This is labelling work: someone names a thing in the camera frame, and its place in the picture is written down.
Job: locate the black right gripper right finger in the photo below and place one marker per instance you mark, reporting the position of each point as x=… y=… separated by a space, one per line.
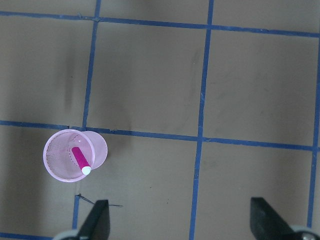
x=266 y=223

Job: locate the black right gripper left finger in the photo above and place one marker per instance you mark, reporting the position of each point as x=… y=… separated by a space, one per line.
x=97 y=224

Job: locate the pink highlighter pen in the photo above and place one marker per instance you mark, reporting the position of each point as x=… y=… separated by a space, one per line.
x=81 y=161

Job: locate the pink mesh pen cup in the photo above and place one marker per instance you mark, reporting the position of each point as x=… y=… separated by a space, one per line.
x=59 y=160

